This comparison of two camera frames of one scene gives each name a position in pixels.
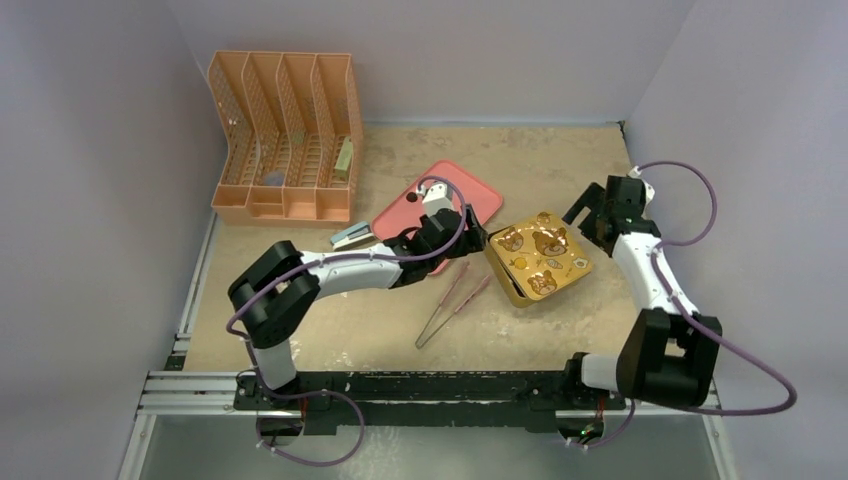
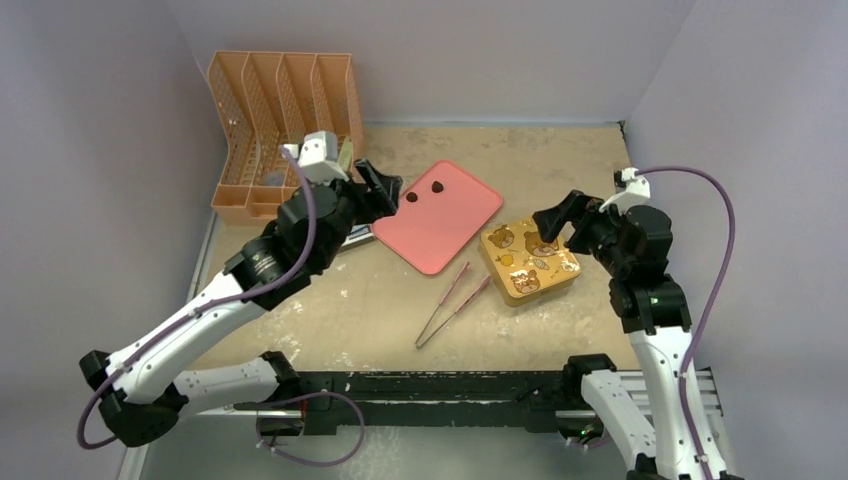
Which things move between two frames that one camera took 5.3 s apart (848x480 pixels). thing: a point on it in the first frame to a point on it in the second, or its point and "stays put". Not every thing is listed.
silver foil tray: [534, 259] stays put
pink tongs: [420, 343] stays put
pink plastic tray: [405, 213] stays put
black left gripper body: [469, 242] to [353, 206]
